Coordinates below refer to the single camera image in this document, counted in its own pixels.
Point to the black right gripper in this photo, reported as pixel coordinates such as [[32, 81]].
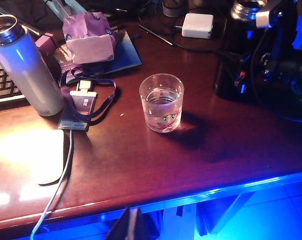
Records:
[[273, 72]]

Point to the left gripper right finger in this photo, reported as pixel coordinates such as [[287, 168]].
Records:
[[145, 227]]

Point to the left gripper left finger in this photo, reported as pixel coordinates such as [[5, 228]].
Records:
[[122, 227]]

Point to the black thermos bottle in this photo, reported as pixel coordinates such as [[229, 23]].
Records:
[[231, 80]]

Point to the printed glass cup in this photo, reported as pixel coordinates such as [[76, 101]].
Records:
[[160, 117]]

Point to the white thermos bottle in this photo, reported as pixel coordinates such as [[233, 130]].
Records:
[[33, 75]]

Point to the white power adapter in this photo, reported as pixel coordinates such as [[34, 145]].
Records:
[[197, 25]]

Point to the small grey cylinder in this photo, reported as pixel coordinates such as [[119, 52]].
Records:
[[171, 8]]

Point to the thin metal rod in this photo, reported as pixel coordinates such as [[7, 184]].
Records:
[[155, 35]]

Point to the white flat mouse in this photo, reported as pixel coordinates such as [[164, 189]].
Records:
[[48, 162]]

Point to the blue booklet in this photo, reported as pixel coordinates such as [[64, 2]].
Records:
[[128, 57]]

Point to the purple tissue pack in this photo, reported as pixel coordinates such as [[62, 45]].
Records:
[[90, 27]]

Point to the black keyboard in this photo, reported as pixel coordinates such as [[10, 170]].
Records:
[[3, 85]]

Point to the small purple box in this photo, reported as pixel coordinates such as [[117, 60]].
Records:
[[44, 43]]

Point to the black computer mouse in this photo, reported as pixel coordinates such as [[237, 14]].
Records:
[[45, 15]]

